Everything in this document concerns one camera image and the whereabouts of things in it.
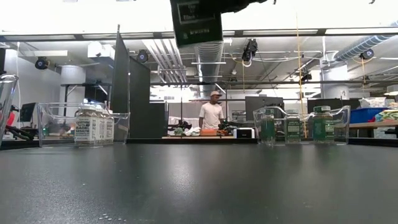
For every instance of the green black pepper tin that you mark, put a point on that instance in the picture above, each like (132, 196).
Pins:
(196, 25)

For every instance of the green-lid glass spice jar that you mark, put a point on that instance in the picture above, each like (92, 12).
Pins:
(268, 127)
(322, 124)

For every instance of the small green spice tin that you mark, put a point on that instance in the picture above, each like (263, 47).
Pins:
(292, 127)

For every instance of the white-lid bagel seasoning jar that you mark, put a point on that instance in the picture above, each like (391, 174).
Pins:
(101, 127)
(109, 127)
(84, 129)

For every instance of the black background robot arm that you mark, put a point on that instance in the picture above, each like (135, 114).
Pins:
(230, 126)
(178, 125)

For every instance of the hanging black ceiling device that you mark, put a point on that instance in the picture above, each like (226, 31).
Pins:
(250, 49)

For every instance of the person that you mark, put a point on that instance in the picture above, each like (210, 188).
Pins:
(211, 113)

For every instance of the white and black device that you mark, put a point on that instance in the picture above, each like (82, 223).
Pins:
(244, 133)

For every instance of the orange object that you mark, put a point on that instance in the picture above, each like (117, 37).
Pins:
(208, 132)

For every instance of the black divider panel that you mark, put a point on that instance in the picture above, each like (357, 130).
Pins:
(140, 102)

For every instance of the teal object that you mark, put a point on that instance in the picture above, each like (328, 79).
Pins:
(178, 131)

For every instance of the wooden background table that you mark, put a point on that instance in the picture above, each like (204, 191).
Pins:
(174, 137)

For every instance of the clear plastic bin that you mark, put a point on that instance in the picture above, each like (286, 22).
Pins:
(56, 124)
(7, 102)
(342, 124)

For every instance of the blue plastic tub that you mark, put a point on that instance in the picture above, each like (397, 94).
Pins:
(363, 115)

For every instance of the black background desk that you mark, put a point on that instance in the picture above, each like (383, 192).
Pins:
(87, 84)

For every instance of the wooden shelf board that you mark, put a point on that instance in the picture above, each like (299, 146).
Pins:
(373, 124)

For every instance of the colourful item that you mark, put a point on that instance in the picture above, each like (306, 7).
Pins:
(387, 115)

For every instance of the small dark monitor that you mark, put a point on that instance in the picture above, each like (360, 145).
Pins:
(27, 112)

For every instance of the red tag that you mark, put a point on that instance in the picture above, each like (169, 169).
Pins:
(11, 119)

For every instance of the silver spiral ceiling duct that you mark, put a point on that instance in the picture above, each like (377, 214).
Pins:
(360, 46)
(211, 62)

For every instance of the ceiling dome camera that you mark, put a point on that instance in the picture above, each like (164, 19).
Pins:
(142, 56)
(41, 63)
(367, 54)

